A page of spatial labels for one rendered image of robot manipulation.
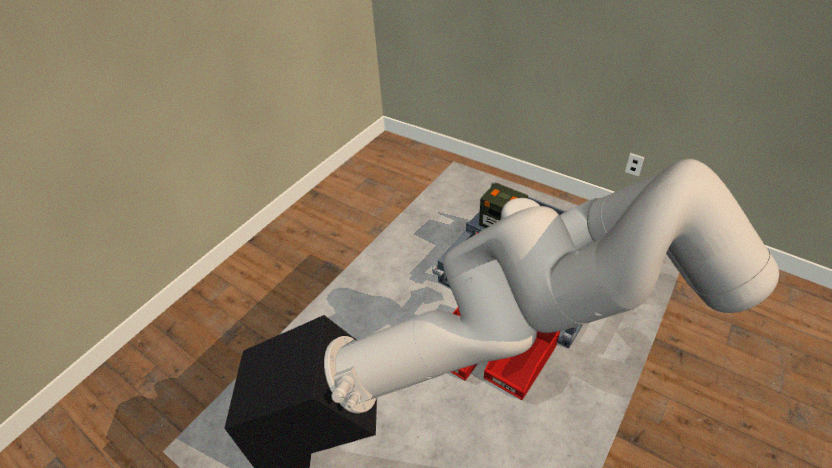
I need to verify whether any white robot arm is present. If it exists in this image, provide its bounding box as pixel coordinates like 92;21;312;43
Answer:
324;159;779;414

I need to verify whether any dark green case with orange latches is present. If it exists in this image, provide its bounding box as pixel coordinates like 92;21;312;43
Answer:
479;182;528;228

